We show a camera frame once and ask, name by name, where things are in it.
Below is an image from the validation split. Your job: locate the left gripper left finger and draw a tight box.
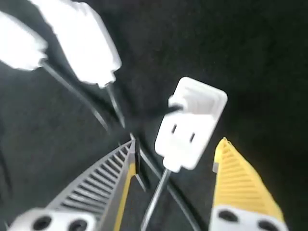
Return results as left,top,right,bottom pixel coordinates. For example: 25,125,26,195
7,139,146,231

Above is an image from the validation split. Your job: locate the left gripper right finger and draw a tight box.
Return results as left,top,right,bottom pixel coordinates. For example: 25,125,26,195
210,136,290,231

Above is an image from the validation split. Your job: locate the white outlet socket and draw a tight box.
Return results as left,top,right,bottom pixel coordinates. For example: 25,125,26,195
30,0,122,88
154,112,217,173

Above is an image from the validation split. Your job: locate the white two-prong plug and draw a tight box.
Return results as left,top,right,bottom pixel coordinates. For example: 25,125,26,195
0,11,48,72
167,76,228,121

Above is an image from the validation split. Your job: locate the black cable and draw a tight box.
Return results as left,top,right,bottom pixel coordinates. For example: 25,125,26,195
39,59,112,134
105,84,127,129
129,132,202,231
141,168,172,231

